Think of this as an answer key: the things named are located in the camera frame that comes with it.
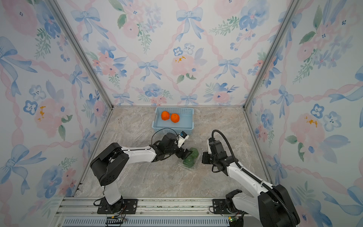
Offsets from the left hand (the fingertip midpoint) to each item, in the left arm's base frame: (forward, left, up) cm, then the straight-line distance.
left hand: (189, 147), depth 89 cm
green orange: (-9, 0, -2) cm, 9 cm away
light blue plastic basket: (+23, +2, -6) cm, 24 cm away
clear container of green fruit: (-10, -3, -7) cm, 13 cm away
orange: (+27, +18, -1) cm, 32 cm away
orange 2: (+25, +10, -1) cm, 27 cm away
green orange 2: (-4, -4, -2) cm, 5 cm away
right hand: (-1, -8, 0) cm, 8 cm away
